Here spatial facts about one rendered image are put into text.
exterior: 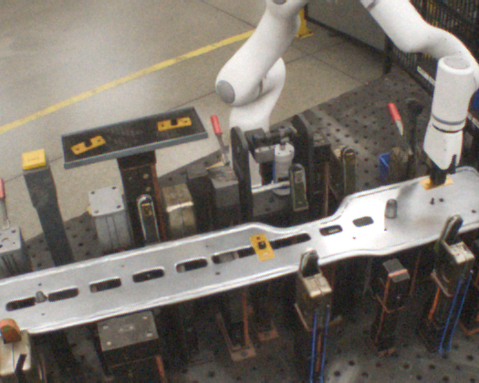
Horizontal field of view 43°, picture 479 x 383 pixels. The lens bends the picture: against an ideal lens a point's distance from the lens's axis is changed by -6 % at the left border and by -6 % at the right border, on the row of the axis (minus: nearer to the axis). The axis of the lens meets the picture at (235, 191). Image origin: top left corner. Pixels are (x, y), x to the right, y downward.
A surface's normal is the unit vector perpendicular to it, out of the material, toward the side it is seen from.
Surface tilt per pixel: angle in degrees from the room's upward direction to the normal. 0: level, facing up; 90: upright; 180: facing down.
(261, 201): 0
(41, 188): 90
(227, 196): 90
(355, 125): 0
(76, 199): 0
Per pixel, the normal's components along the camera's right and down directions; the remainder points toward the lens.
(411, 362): -0.04, -0.77
